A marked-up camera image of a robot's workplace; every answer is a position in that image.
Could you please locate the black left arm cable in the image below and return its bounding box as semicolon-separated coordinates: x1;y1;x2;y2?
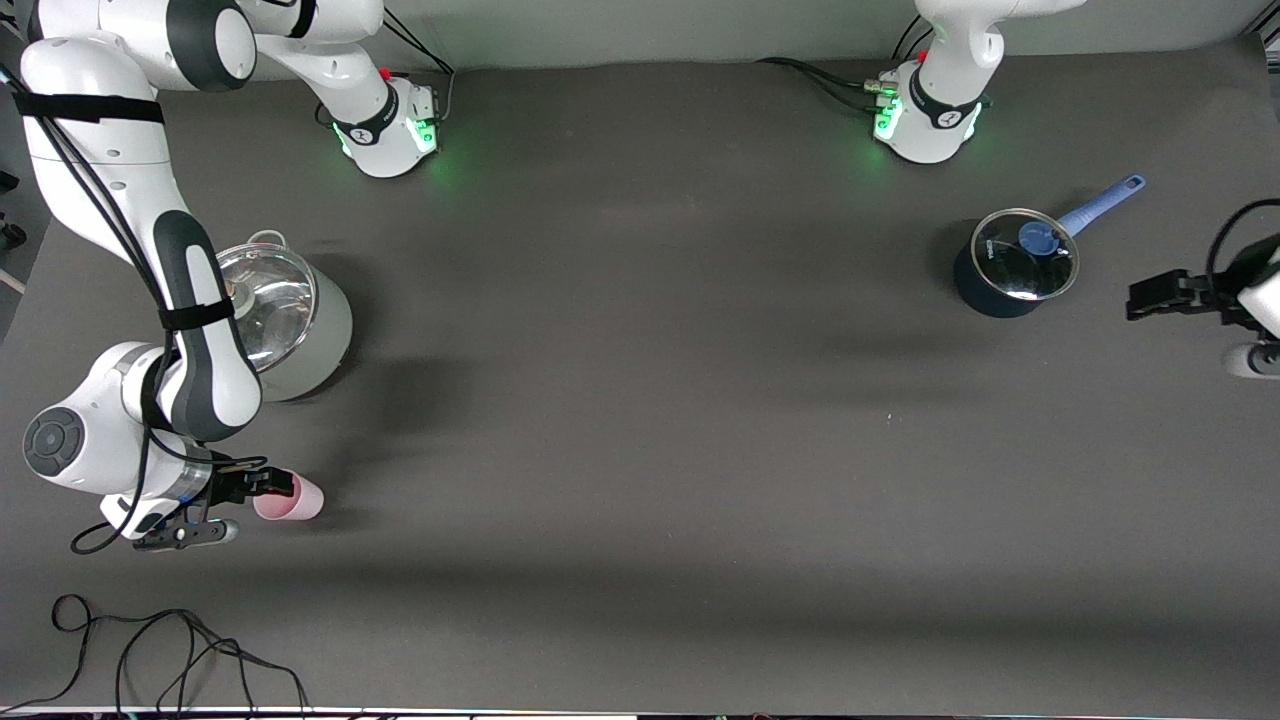
1205;198;1280;301

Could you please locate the grey cooking pot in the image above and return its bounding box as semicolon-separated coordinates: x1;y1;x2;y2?
215;230;354;403

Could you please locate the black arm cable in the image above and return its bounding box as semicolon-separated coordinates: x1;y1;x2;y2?
1205;198;1280;301
0;60;271;556

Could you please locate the pink plastic cup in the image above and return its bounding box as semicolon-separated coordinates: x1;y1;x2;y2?
252;470;326;523

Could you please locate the black right base cable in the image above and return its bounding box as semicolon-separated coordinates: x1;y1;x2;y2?
318;10;456;129

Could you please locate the thin black loose cable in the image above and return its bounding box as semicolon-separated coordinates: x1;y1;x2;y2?
0;594;311;716

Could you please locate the glass lid with blue knob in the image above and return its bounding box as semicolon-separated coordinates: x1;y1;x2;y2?
972;208;1081;301

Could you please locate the black left base cable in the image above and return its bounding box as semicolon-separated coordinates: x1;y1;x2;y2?
755;55;891;113

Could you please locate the dark grey table mat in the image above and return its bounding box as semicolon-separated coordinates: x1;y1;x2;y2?
0;35;1280;713

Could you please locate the black base cable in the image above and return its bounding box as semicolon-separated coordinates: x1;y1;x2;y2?
755;55;891;113
318;10;456;129

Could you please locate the dark blue saucepan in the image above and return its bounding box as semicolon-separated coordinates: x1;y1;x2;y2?
952;175;1148;319

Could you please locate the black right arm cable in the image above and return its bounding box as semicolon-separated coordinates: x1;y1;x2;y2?
0;60;271;556

